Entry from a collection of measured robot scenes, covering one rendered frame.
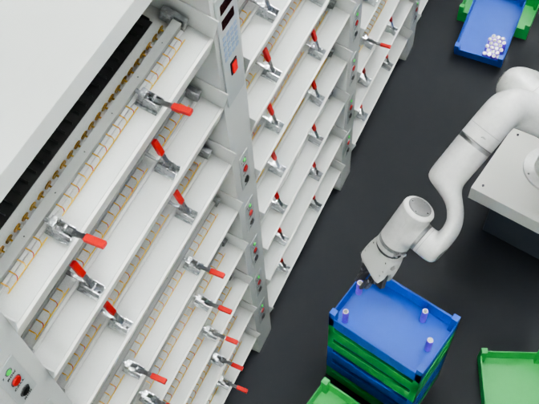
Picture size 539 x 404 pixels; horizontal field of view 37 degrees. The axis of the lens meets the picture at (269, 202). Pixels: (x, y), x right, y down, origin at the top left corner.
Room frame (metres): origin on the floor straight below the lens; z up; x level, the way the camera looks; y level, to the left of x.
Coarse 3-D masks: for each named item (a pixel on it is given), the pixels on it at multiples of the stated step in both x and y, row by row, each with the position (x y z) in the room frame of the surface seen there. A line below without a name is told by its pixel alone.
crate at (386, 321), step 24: (384, 288) 1.01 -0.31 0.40; (336, 312) 0.91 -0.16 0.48; (360, 312) 0.94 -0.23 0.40; (384, 312) 0.93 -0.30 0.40; (408, 312) 0.93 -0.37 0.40; (432, 312) 0.91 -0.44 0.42; (360, 336) 0.84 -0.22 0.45; (384, 336) 0.86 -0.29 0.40; (408, 336) 0.85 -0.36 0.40; (432, 336) 0.85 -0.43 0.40; (384, 360) 0.79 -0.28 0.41; (408, 360) 0.78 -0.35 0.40; (432, 360) 0.76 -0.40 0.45
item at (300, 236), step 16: (336, 160) 1.62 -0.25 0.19; (336, 176) 1.59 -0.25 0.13; (320, 192) 1.52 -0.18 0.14; (320, 208) 1.46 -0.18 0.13; (304, 224) 1.40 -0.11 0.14; (304, 240) 1.34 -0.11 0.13; (288, 256) 1.28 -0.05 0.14; (288, 272) 1.22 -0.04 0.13; (272, 288) 1.16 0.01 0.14; (272, 304) 1.11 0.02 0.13
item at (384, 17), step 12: (384, 0) 2.04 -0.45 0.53; (396, 0) 2.04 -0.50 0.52; (384, 12) 1.98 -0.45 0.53; (372, 24) 1.93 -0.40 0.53; (384, 24) 1.93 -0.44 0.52; (372, 36) 1.88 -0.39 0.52; (360, 48) 1.82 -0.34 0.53; (372, 48) 1.83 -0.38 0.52; (360, 60) 1.78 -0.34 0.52; (360, 72) 1.69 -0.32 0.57
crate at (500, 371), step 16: (480, 352) 0.91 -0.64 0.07; (496, 352) 0.91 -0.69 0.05; (512, 352) 0.91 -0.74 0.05; (528, 352) 0.91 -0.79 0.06; (480, 368) 0.87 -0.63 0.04; (496, 368) 0.88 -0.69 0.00; (512, 368) 0.88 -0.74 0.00; (528, 368) 0.87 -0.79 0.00; (480, 384) 0.82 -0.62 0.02; (496, 384) 0.83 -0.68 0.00; (512, 384) 0.82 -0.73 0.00; (528, 384) 0.82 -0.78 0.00; (496, 400) 0.77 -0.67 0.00; (512, 400) 0.77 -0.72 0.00; (528, 400) 0.77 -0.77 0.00
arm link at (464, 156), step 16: (464, 144) 1.10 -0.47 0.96; (448, 160) 1.08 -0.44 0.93; (464, 160) 1.07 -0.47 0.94; (480, 160) 1.07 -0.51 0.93; (432, 176) 1.06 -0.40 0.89; (448, 176) 1.05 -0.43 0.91; (464, 176) 1.05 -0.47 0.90; (448, 192) 1.02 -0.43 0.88; (448, 208) 0.99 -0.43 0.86; (448, 224) 0.96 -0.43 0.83; (432, 240) 0.93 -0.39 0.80; (448, 240) 0.93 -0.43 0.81; (432, 256) 0.91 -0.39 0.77
